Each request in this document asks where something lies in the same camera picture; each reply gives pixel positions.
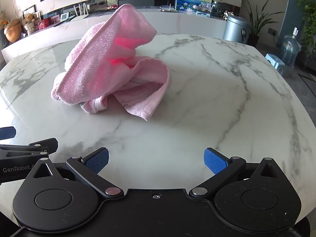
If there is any pink terry towel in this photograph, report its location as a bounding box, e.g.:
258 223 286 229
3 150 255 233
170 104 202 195
51 4 171 120

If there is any brown round vase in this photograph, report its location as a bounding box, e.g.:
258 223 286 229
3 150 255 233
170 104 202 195
4 19 22 43

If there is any teddy bear toy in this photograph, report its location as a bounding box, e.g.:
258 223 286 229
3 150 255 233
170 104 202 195
24 13 38 36

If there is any red gift box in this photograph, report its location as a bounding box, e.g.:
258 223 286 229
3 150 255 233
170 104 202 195
38 18 51 31

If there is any light blue plastic stool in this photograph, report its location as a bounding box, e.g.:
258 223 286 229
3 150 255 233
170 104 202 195
265 53 286 76

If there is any small white digital clock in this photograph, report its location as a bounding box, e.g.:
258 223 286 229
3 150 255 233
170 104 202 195
60 12 69 22

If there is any white wifi router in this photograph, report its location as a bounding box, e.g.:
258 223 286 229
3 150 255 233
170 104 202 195
71 3 89 22

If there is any blue water jug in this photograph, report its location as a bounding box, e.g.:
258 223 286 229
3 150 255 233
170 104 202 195
281 27 302 68

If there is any silver metal trash bin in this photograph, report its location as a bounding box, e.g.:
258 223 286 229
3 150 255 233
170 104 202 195
223 15 252 44

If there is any green potted plant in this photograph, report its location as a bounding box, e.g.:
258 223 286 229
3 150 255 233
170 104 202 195
241 0 284 47

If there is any lotus painting with calligraphy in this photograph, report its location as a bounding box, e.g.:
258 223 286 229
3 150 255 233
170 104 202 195
175 0 212 17

